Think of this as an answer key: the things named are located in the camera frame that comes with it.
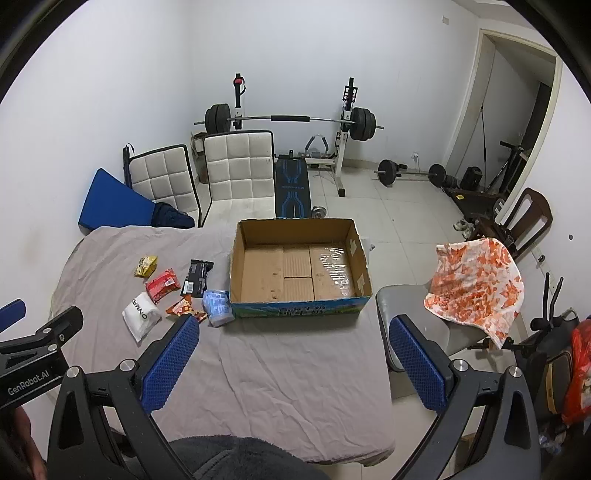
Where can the white door frame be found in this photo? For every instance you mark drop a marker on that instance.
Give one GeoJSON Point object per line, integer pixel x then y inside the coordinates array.
{"type": "Point", "coordinates": [475, 92]}

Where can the metal bowl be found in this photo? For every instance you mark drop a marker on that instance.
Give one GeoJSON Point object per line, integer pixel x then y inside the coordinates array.
{"type": "Point", "coordinates": [319, 213]}

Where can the yellow snack packet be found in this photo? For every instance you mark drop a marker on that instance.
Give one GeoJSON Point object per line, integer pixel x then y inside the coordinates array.
{"type": "Point", "coordinates": [146, 266]}

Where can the orange floral towel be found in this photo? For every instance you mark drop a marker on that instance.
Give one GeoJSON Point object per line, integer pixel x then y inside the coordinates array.
{"type": "Point", "coordinates": [475, 286]}

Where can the blue tissue pack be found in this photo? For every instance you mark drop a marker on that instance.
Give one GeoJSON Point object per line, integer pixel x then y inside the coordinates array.
{"type": "Point", "coordinates": [217, 307]}

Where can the blue foam mat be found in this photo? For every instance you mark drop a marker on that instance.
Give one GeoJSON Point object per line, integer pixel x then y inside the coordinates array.
{"type": "Point", "coordinates": [115, 203]}

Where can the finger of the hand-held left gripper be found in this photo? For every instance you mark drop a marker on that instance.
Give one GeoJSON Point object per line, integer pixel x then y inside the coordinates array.
{"type": "Point", "coordinates": [11, 313]}
{"type": "Point", "coordinates": [51, 330]}

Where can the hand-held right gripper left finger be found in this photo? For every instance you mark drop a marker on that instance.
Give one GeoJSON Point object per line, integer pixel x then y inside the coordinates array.
{"type": "Point", "coordinates": [171, 364]}

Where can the dark blue cloth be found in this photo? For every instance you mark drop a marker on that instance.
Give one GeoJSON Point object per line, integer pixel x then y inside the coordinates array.
{"type": "Point", "coordinates": [171, 217]}

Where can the long barbell with black plates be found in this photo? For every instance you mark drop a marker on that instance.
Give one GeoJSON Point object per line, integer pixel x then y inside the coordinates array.
{"type": "Point", "coordinates": [288, 119]}

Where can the person's left hand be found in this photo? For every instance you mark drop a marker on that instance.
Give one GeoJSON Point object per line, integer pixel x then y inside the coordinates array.
{"type": "Point", "coordinates": [25, 445]}

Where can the black and blue weight bench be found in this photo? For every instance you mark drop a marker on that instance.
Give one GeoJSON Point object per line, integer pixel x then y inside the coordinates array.
{"type": "Point", "coordinates": [291, 184]}

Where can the grey bed sheet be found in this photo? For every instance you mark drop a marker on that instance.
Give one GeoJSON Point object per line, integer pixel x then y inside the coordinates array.
{"type": "Point", "coordinates": [277, 369]}

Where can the black exercise machine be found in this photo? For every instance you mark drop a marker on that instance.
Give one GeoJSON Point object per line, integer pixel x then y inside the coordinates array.
{"type": "Point", "coordinates": [551, 323]}

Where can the small orange snack packet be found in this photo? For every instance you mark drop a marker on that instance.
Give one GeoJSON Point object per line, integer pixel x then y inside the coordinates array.
{"type": "Point", "coordinates": [183, 308]}

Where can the grey padded chair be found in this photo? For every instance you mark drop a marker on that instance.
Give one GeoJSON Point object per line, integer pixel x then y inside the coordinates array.
{"type": "Point", "coordinates": [401, 304]}

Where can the short barbell with black plates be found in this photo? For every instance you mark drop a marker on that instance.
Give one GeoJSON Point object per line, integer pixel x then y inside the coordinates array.
{"type": "Point", "coordinates": [388, 172]}

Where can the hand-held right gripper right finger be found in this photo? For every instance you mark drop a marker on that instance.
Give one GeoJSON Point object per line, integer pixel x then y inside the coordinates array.
{"type": "Point", "coordinates": [418, 364]}

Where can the white plastic packet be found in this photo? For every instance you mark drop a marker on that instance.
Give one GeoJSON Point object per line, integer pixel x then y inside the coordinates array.
{"type": "Point", "coordinates": [141, 316]}

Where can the white shoes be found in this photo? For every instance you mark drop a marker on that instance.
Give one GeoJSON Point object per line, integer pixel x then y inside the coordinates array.
{"type": "Point", "coordinates": [461, 226]}

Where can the printed cardboard box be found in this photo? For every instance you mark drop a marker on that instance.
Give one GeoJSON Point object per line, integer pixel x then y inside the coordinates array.
{"type": "Point", "coordinates": [295, 272]}

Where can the person's dark fleece clothing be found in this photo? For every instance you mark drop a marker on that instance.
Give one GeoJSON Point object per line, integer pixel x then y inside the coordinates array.
{"type": "Point", "coordinates": [249, 457]}

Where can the red snack packet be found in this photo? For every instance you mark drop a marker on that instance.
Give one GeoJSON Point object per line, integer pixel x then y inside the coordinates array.
{"type": "Point", "coordinates": [162, 285]}

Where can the black snack packet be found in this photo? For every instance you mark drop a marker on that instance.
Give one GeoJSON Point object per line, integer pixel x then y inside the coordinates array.
{"type": "Point", "coordinates": [197, 278]}

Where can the brown wooden chair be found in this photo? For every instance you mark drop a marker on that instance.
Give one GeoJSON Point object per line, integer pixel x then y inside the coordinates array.
{"type": "Point", "coordinates": [531, 212]}

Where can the red plastic bag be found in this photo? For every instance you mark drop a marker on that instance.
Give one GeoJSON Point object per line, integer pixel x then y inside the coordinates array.
{"type": "Point", "coordinates": [579, 369]}

